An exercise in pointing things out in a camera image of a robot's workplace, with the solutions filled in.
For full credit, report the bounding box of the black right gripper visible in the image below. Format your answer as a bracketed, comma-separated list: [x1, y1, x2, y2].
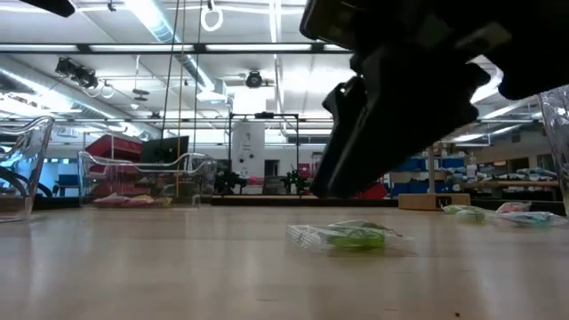
[300, 0, 569, 200]

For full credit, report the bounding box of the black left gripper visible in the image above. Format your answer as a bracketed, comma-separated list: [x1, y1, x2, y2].
[20, 0, 76, 18]

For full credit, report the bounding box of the clear plastic bin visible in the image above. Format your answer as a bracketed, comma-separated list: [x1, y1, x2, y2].
[77, 150, 220, 208]
[536, 86, 569, 214]
[0, 115, 55, 224]

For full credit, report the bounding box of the pink candy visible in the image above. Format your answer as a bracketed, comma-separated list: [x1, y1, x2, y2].
[92, 193, 139, 208]

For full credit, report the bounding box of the yellow candy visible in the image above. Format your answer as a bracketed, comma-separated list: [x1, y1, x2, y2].
[132, 194, 173, 208]

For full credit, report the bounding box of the clear wrapped green candy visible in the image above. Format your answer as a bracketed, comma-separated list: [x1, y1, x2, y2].
[285, 220, 413, 251]
[442, 204, 485, 215]

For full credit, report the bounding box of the teal wrapped candy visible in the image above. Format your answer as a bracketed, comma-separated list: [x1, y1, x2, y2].
[497, 210, 569, 228]

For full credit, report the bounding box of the red slanted shelf rack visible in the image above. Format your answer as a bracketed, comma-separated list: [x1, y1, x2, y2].
[355, 180, 389, 201]

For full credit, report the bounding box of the blue storage bin shelf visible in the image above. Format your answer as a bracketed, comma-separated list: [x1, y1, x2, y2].
[389, 155, 468, 196]

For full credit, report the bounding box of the white shade table lamp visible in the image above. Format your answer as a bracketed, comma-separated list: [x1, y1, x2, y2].
[397, 144, 471, 212]

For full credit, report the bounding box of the wooden workbench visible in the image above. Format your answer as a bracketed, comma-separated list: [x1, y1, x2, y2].
[461, 177, 564, 202]

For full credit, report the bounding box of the black flat screen monitor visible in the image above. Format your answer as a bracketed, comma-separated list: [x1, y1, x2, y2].
[140, 135, 191, 164]

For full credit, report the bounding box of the black dome ceiling camera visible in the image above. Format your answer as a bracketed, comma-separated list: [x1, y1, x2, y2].
[244, 69, 264, 89]

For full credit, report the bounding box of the black metal frame stand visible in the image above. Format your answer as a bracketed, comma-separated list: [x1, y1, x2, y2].
[228, 112, 301, 196]

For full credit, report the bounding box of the white hanging ring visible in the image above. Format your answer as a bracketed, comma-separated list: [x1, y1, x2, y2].
[199, 3, 224, 33]

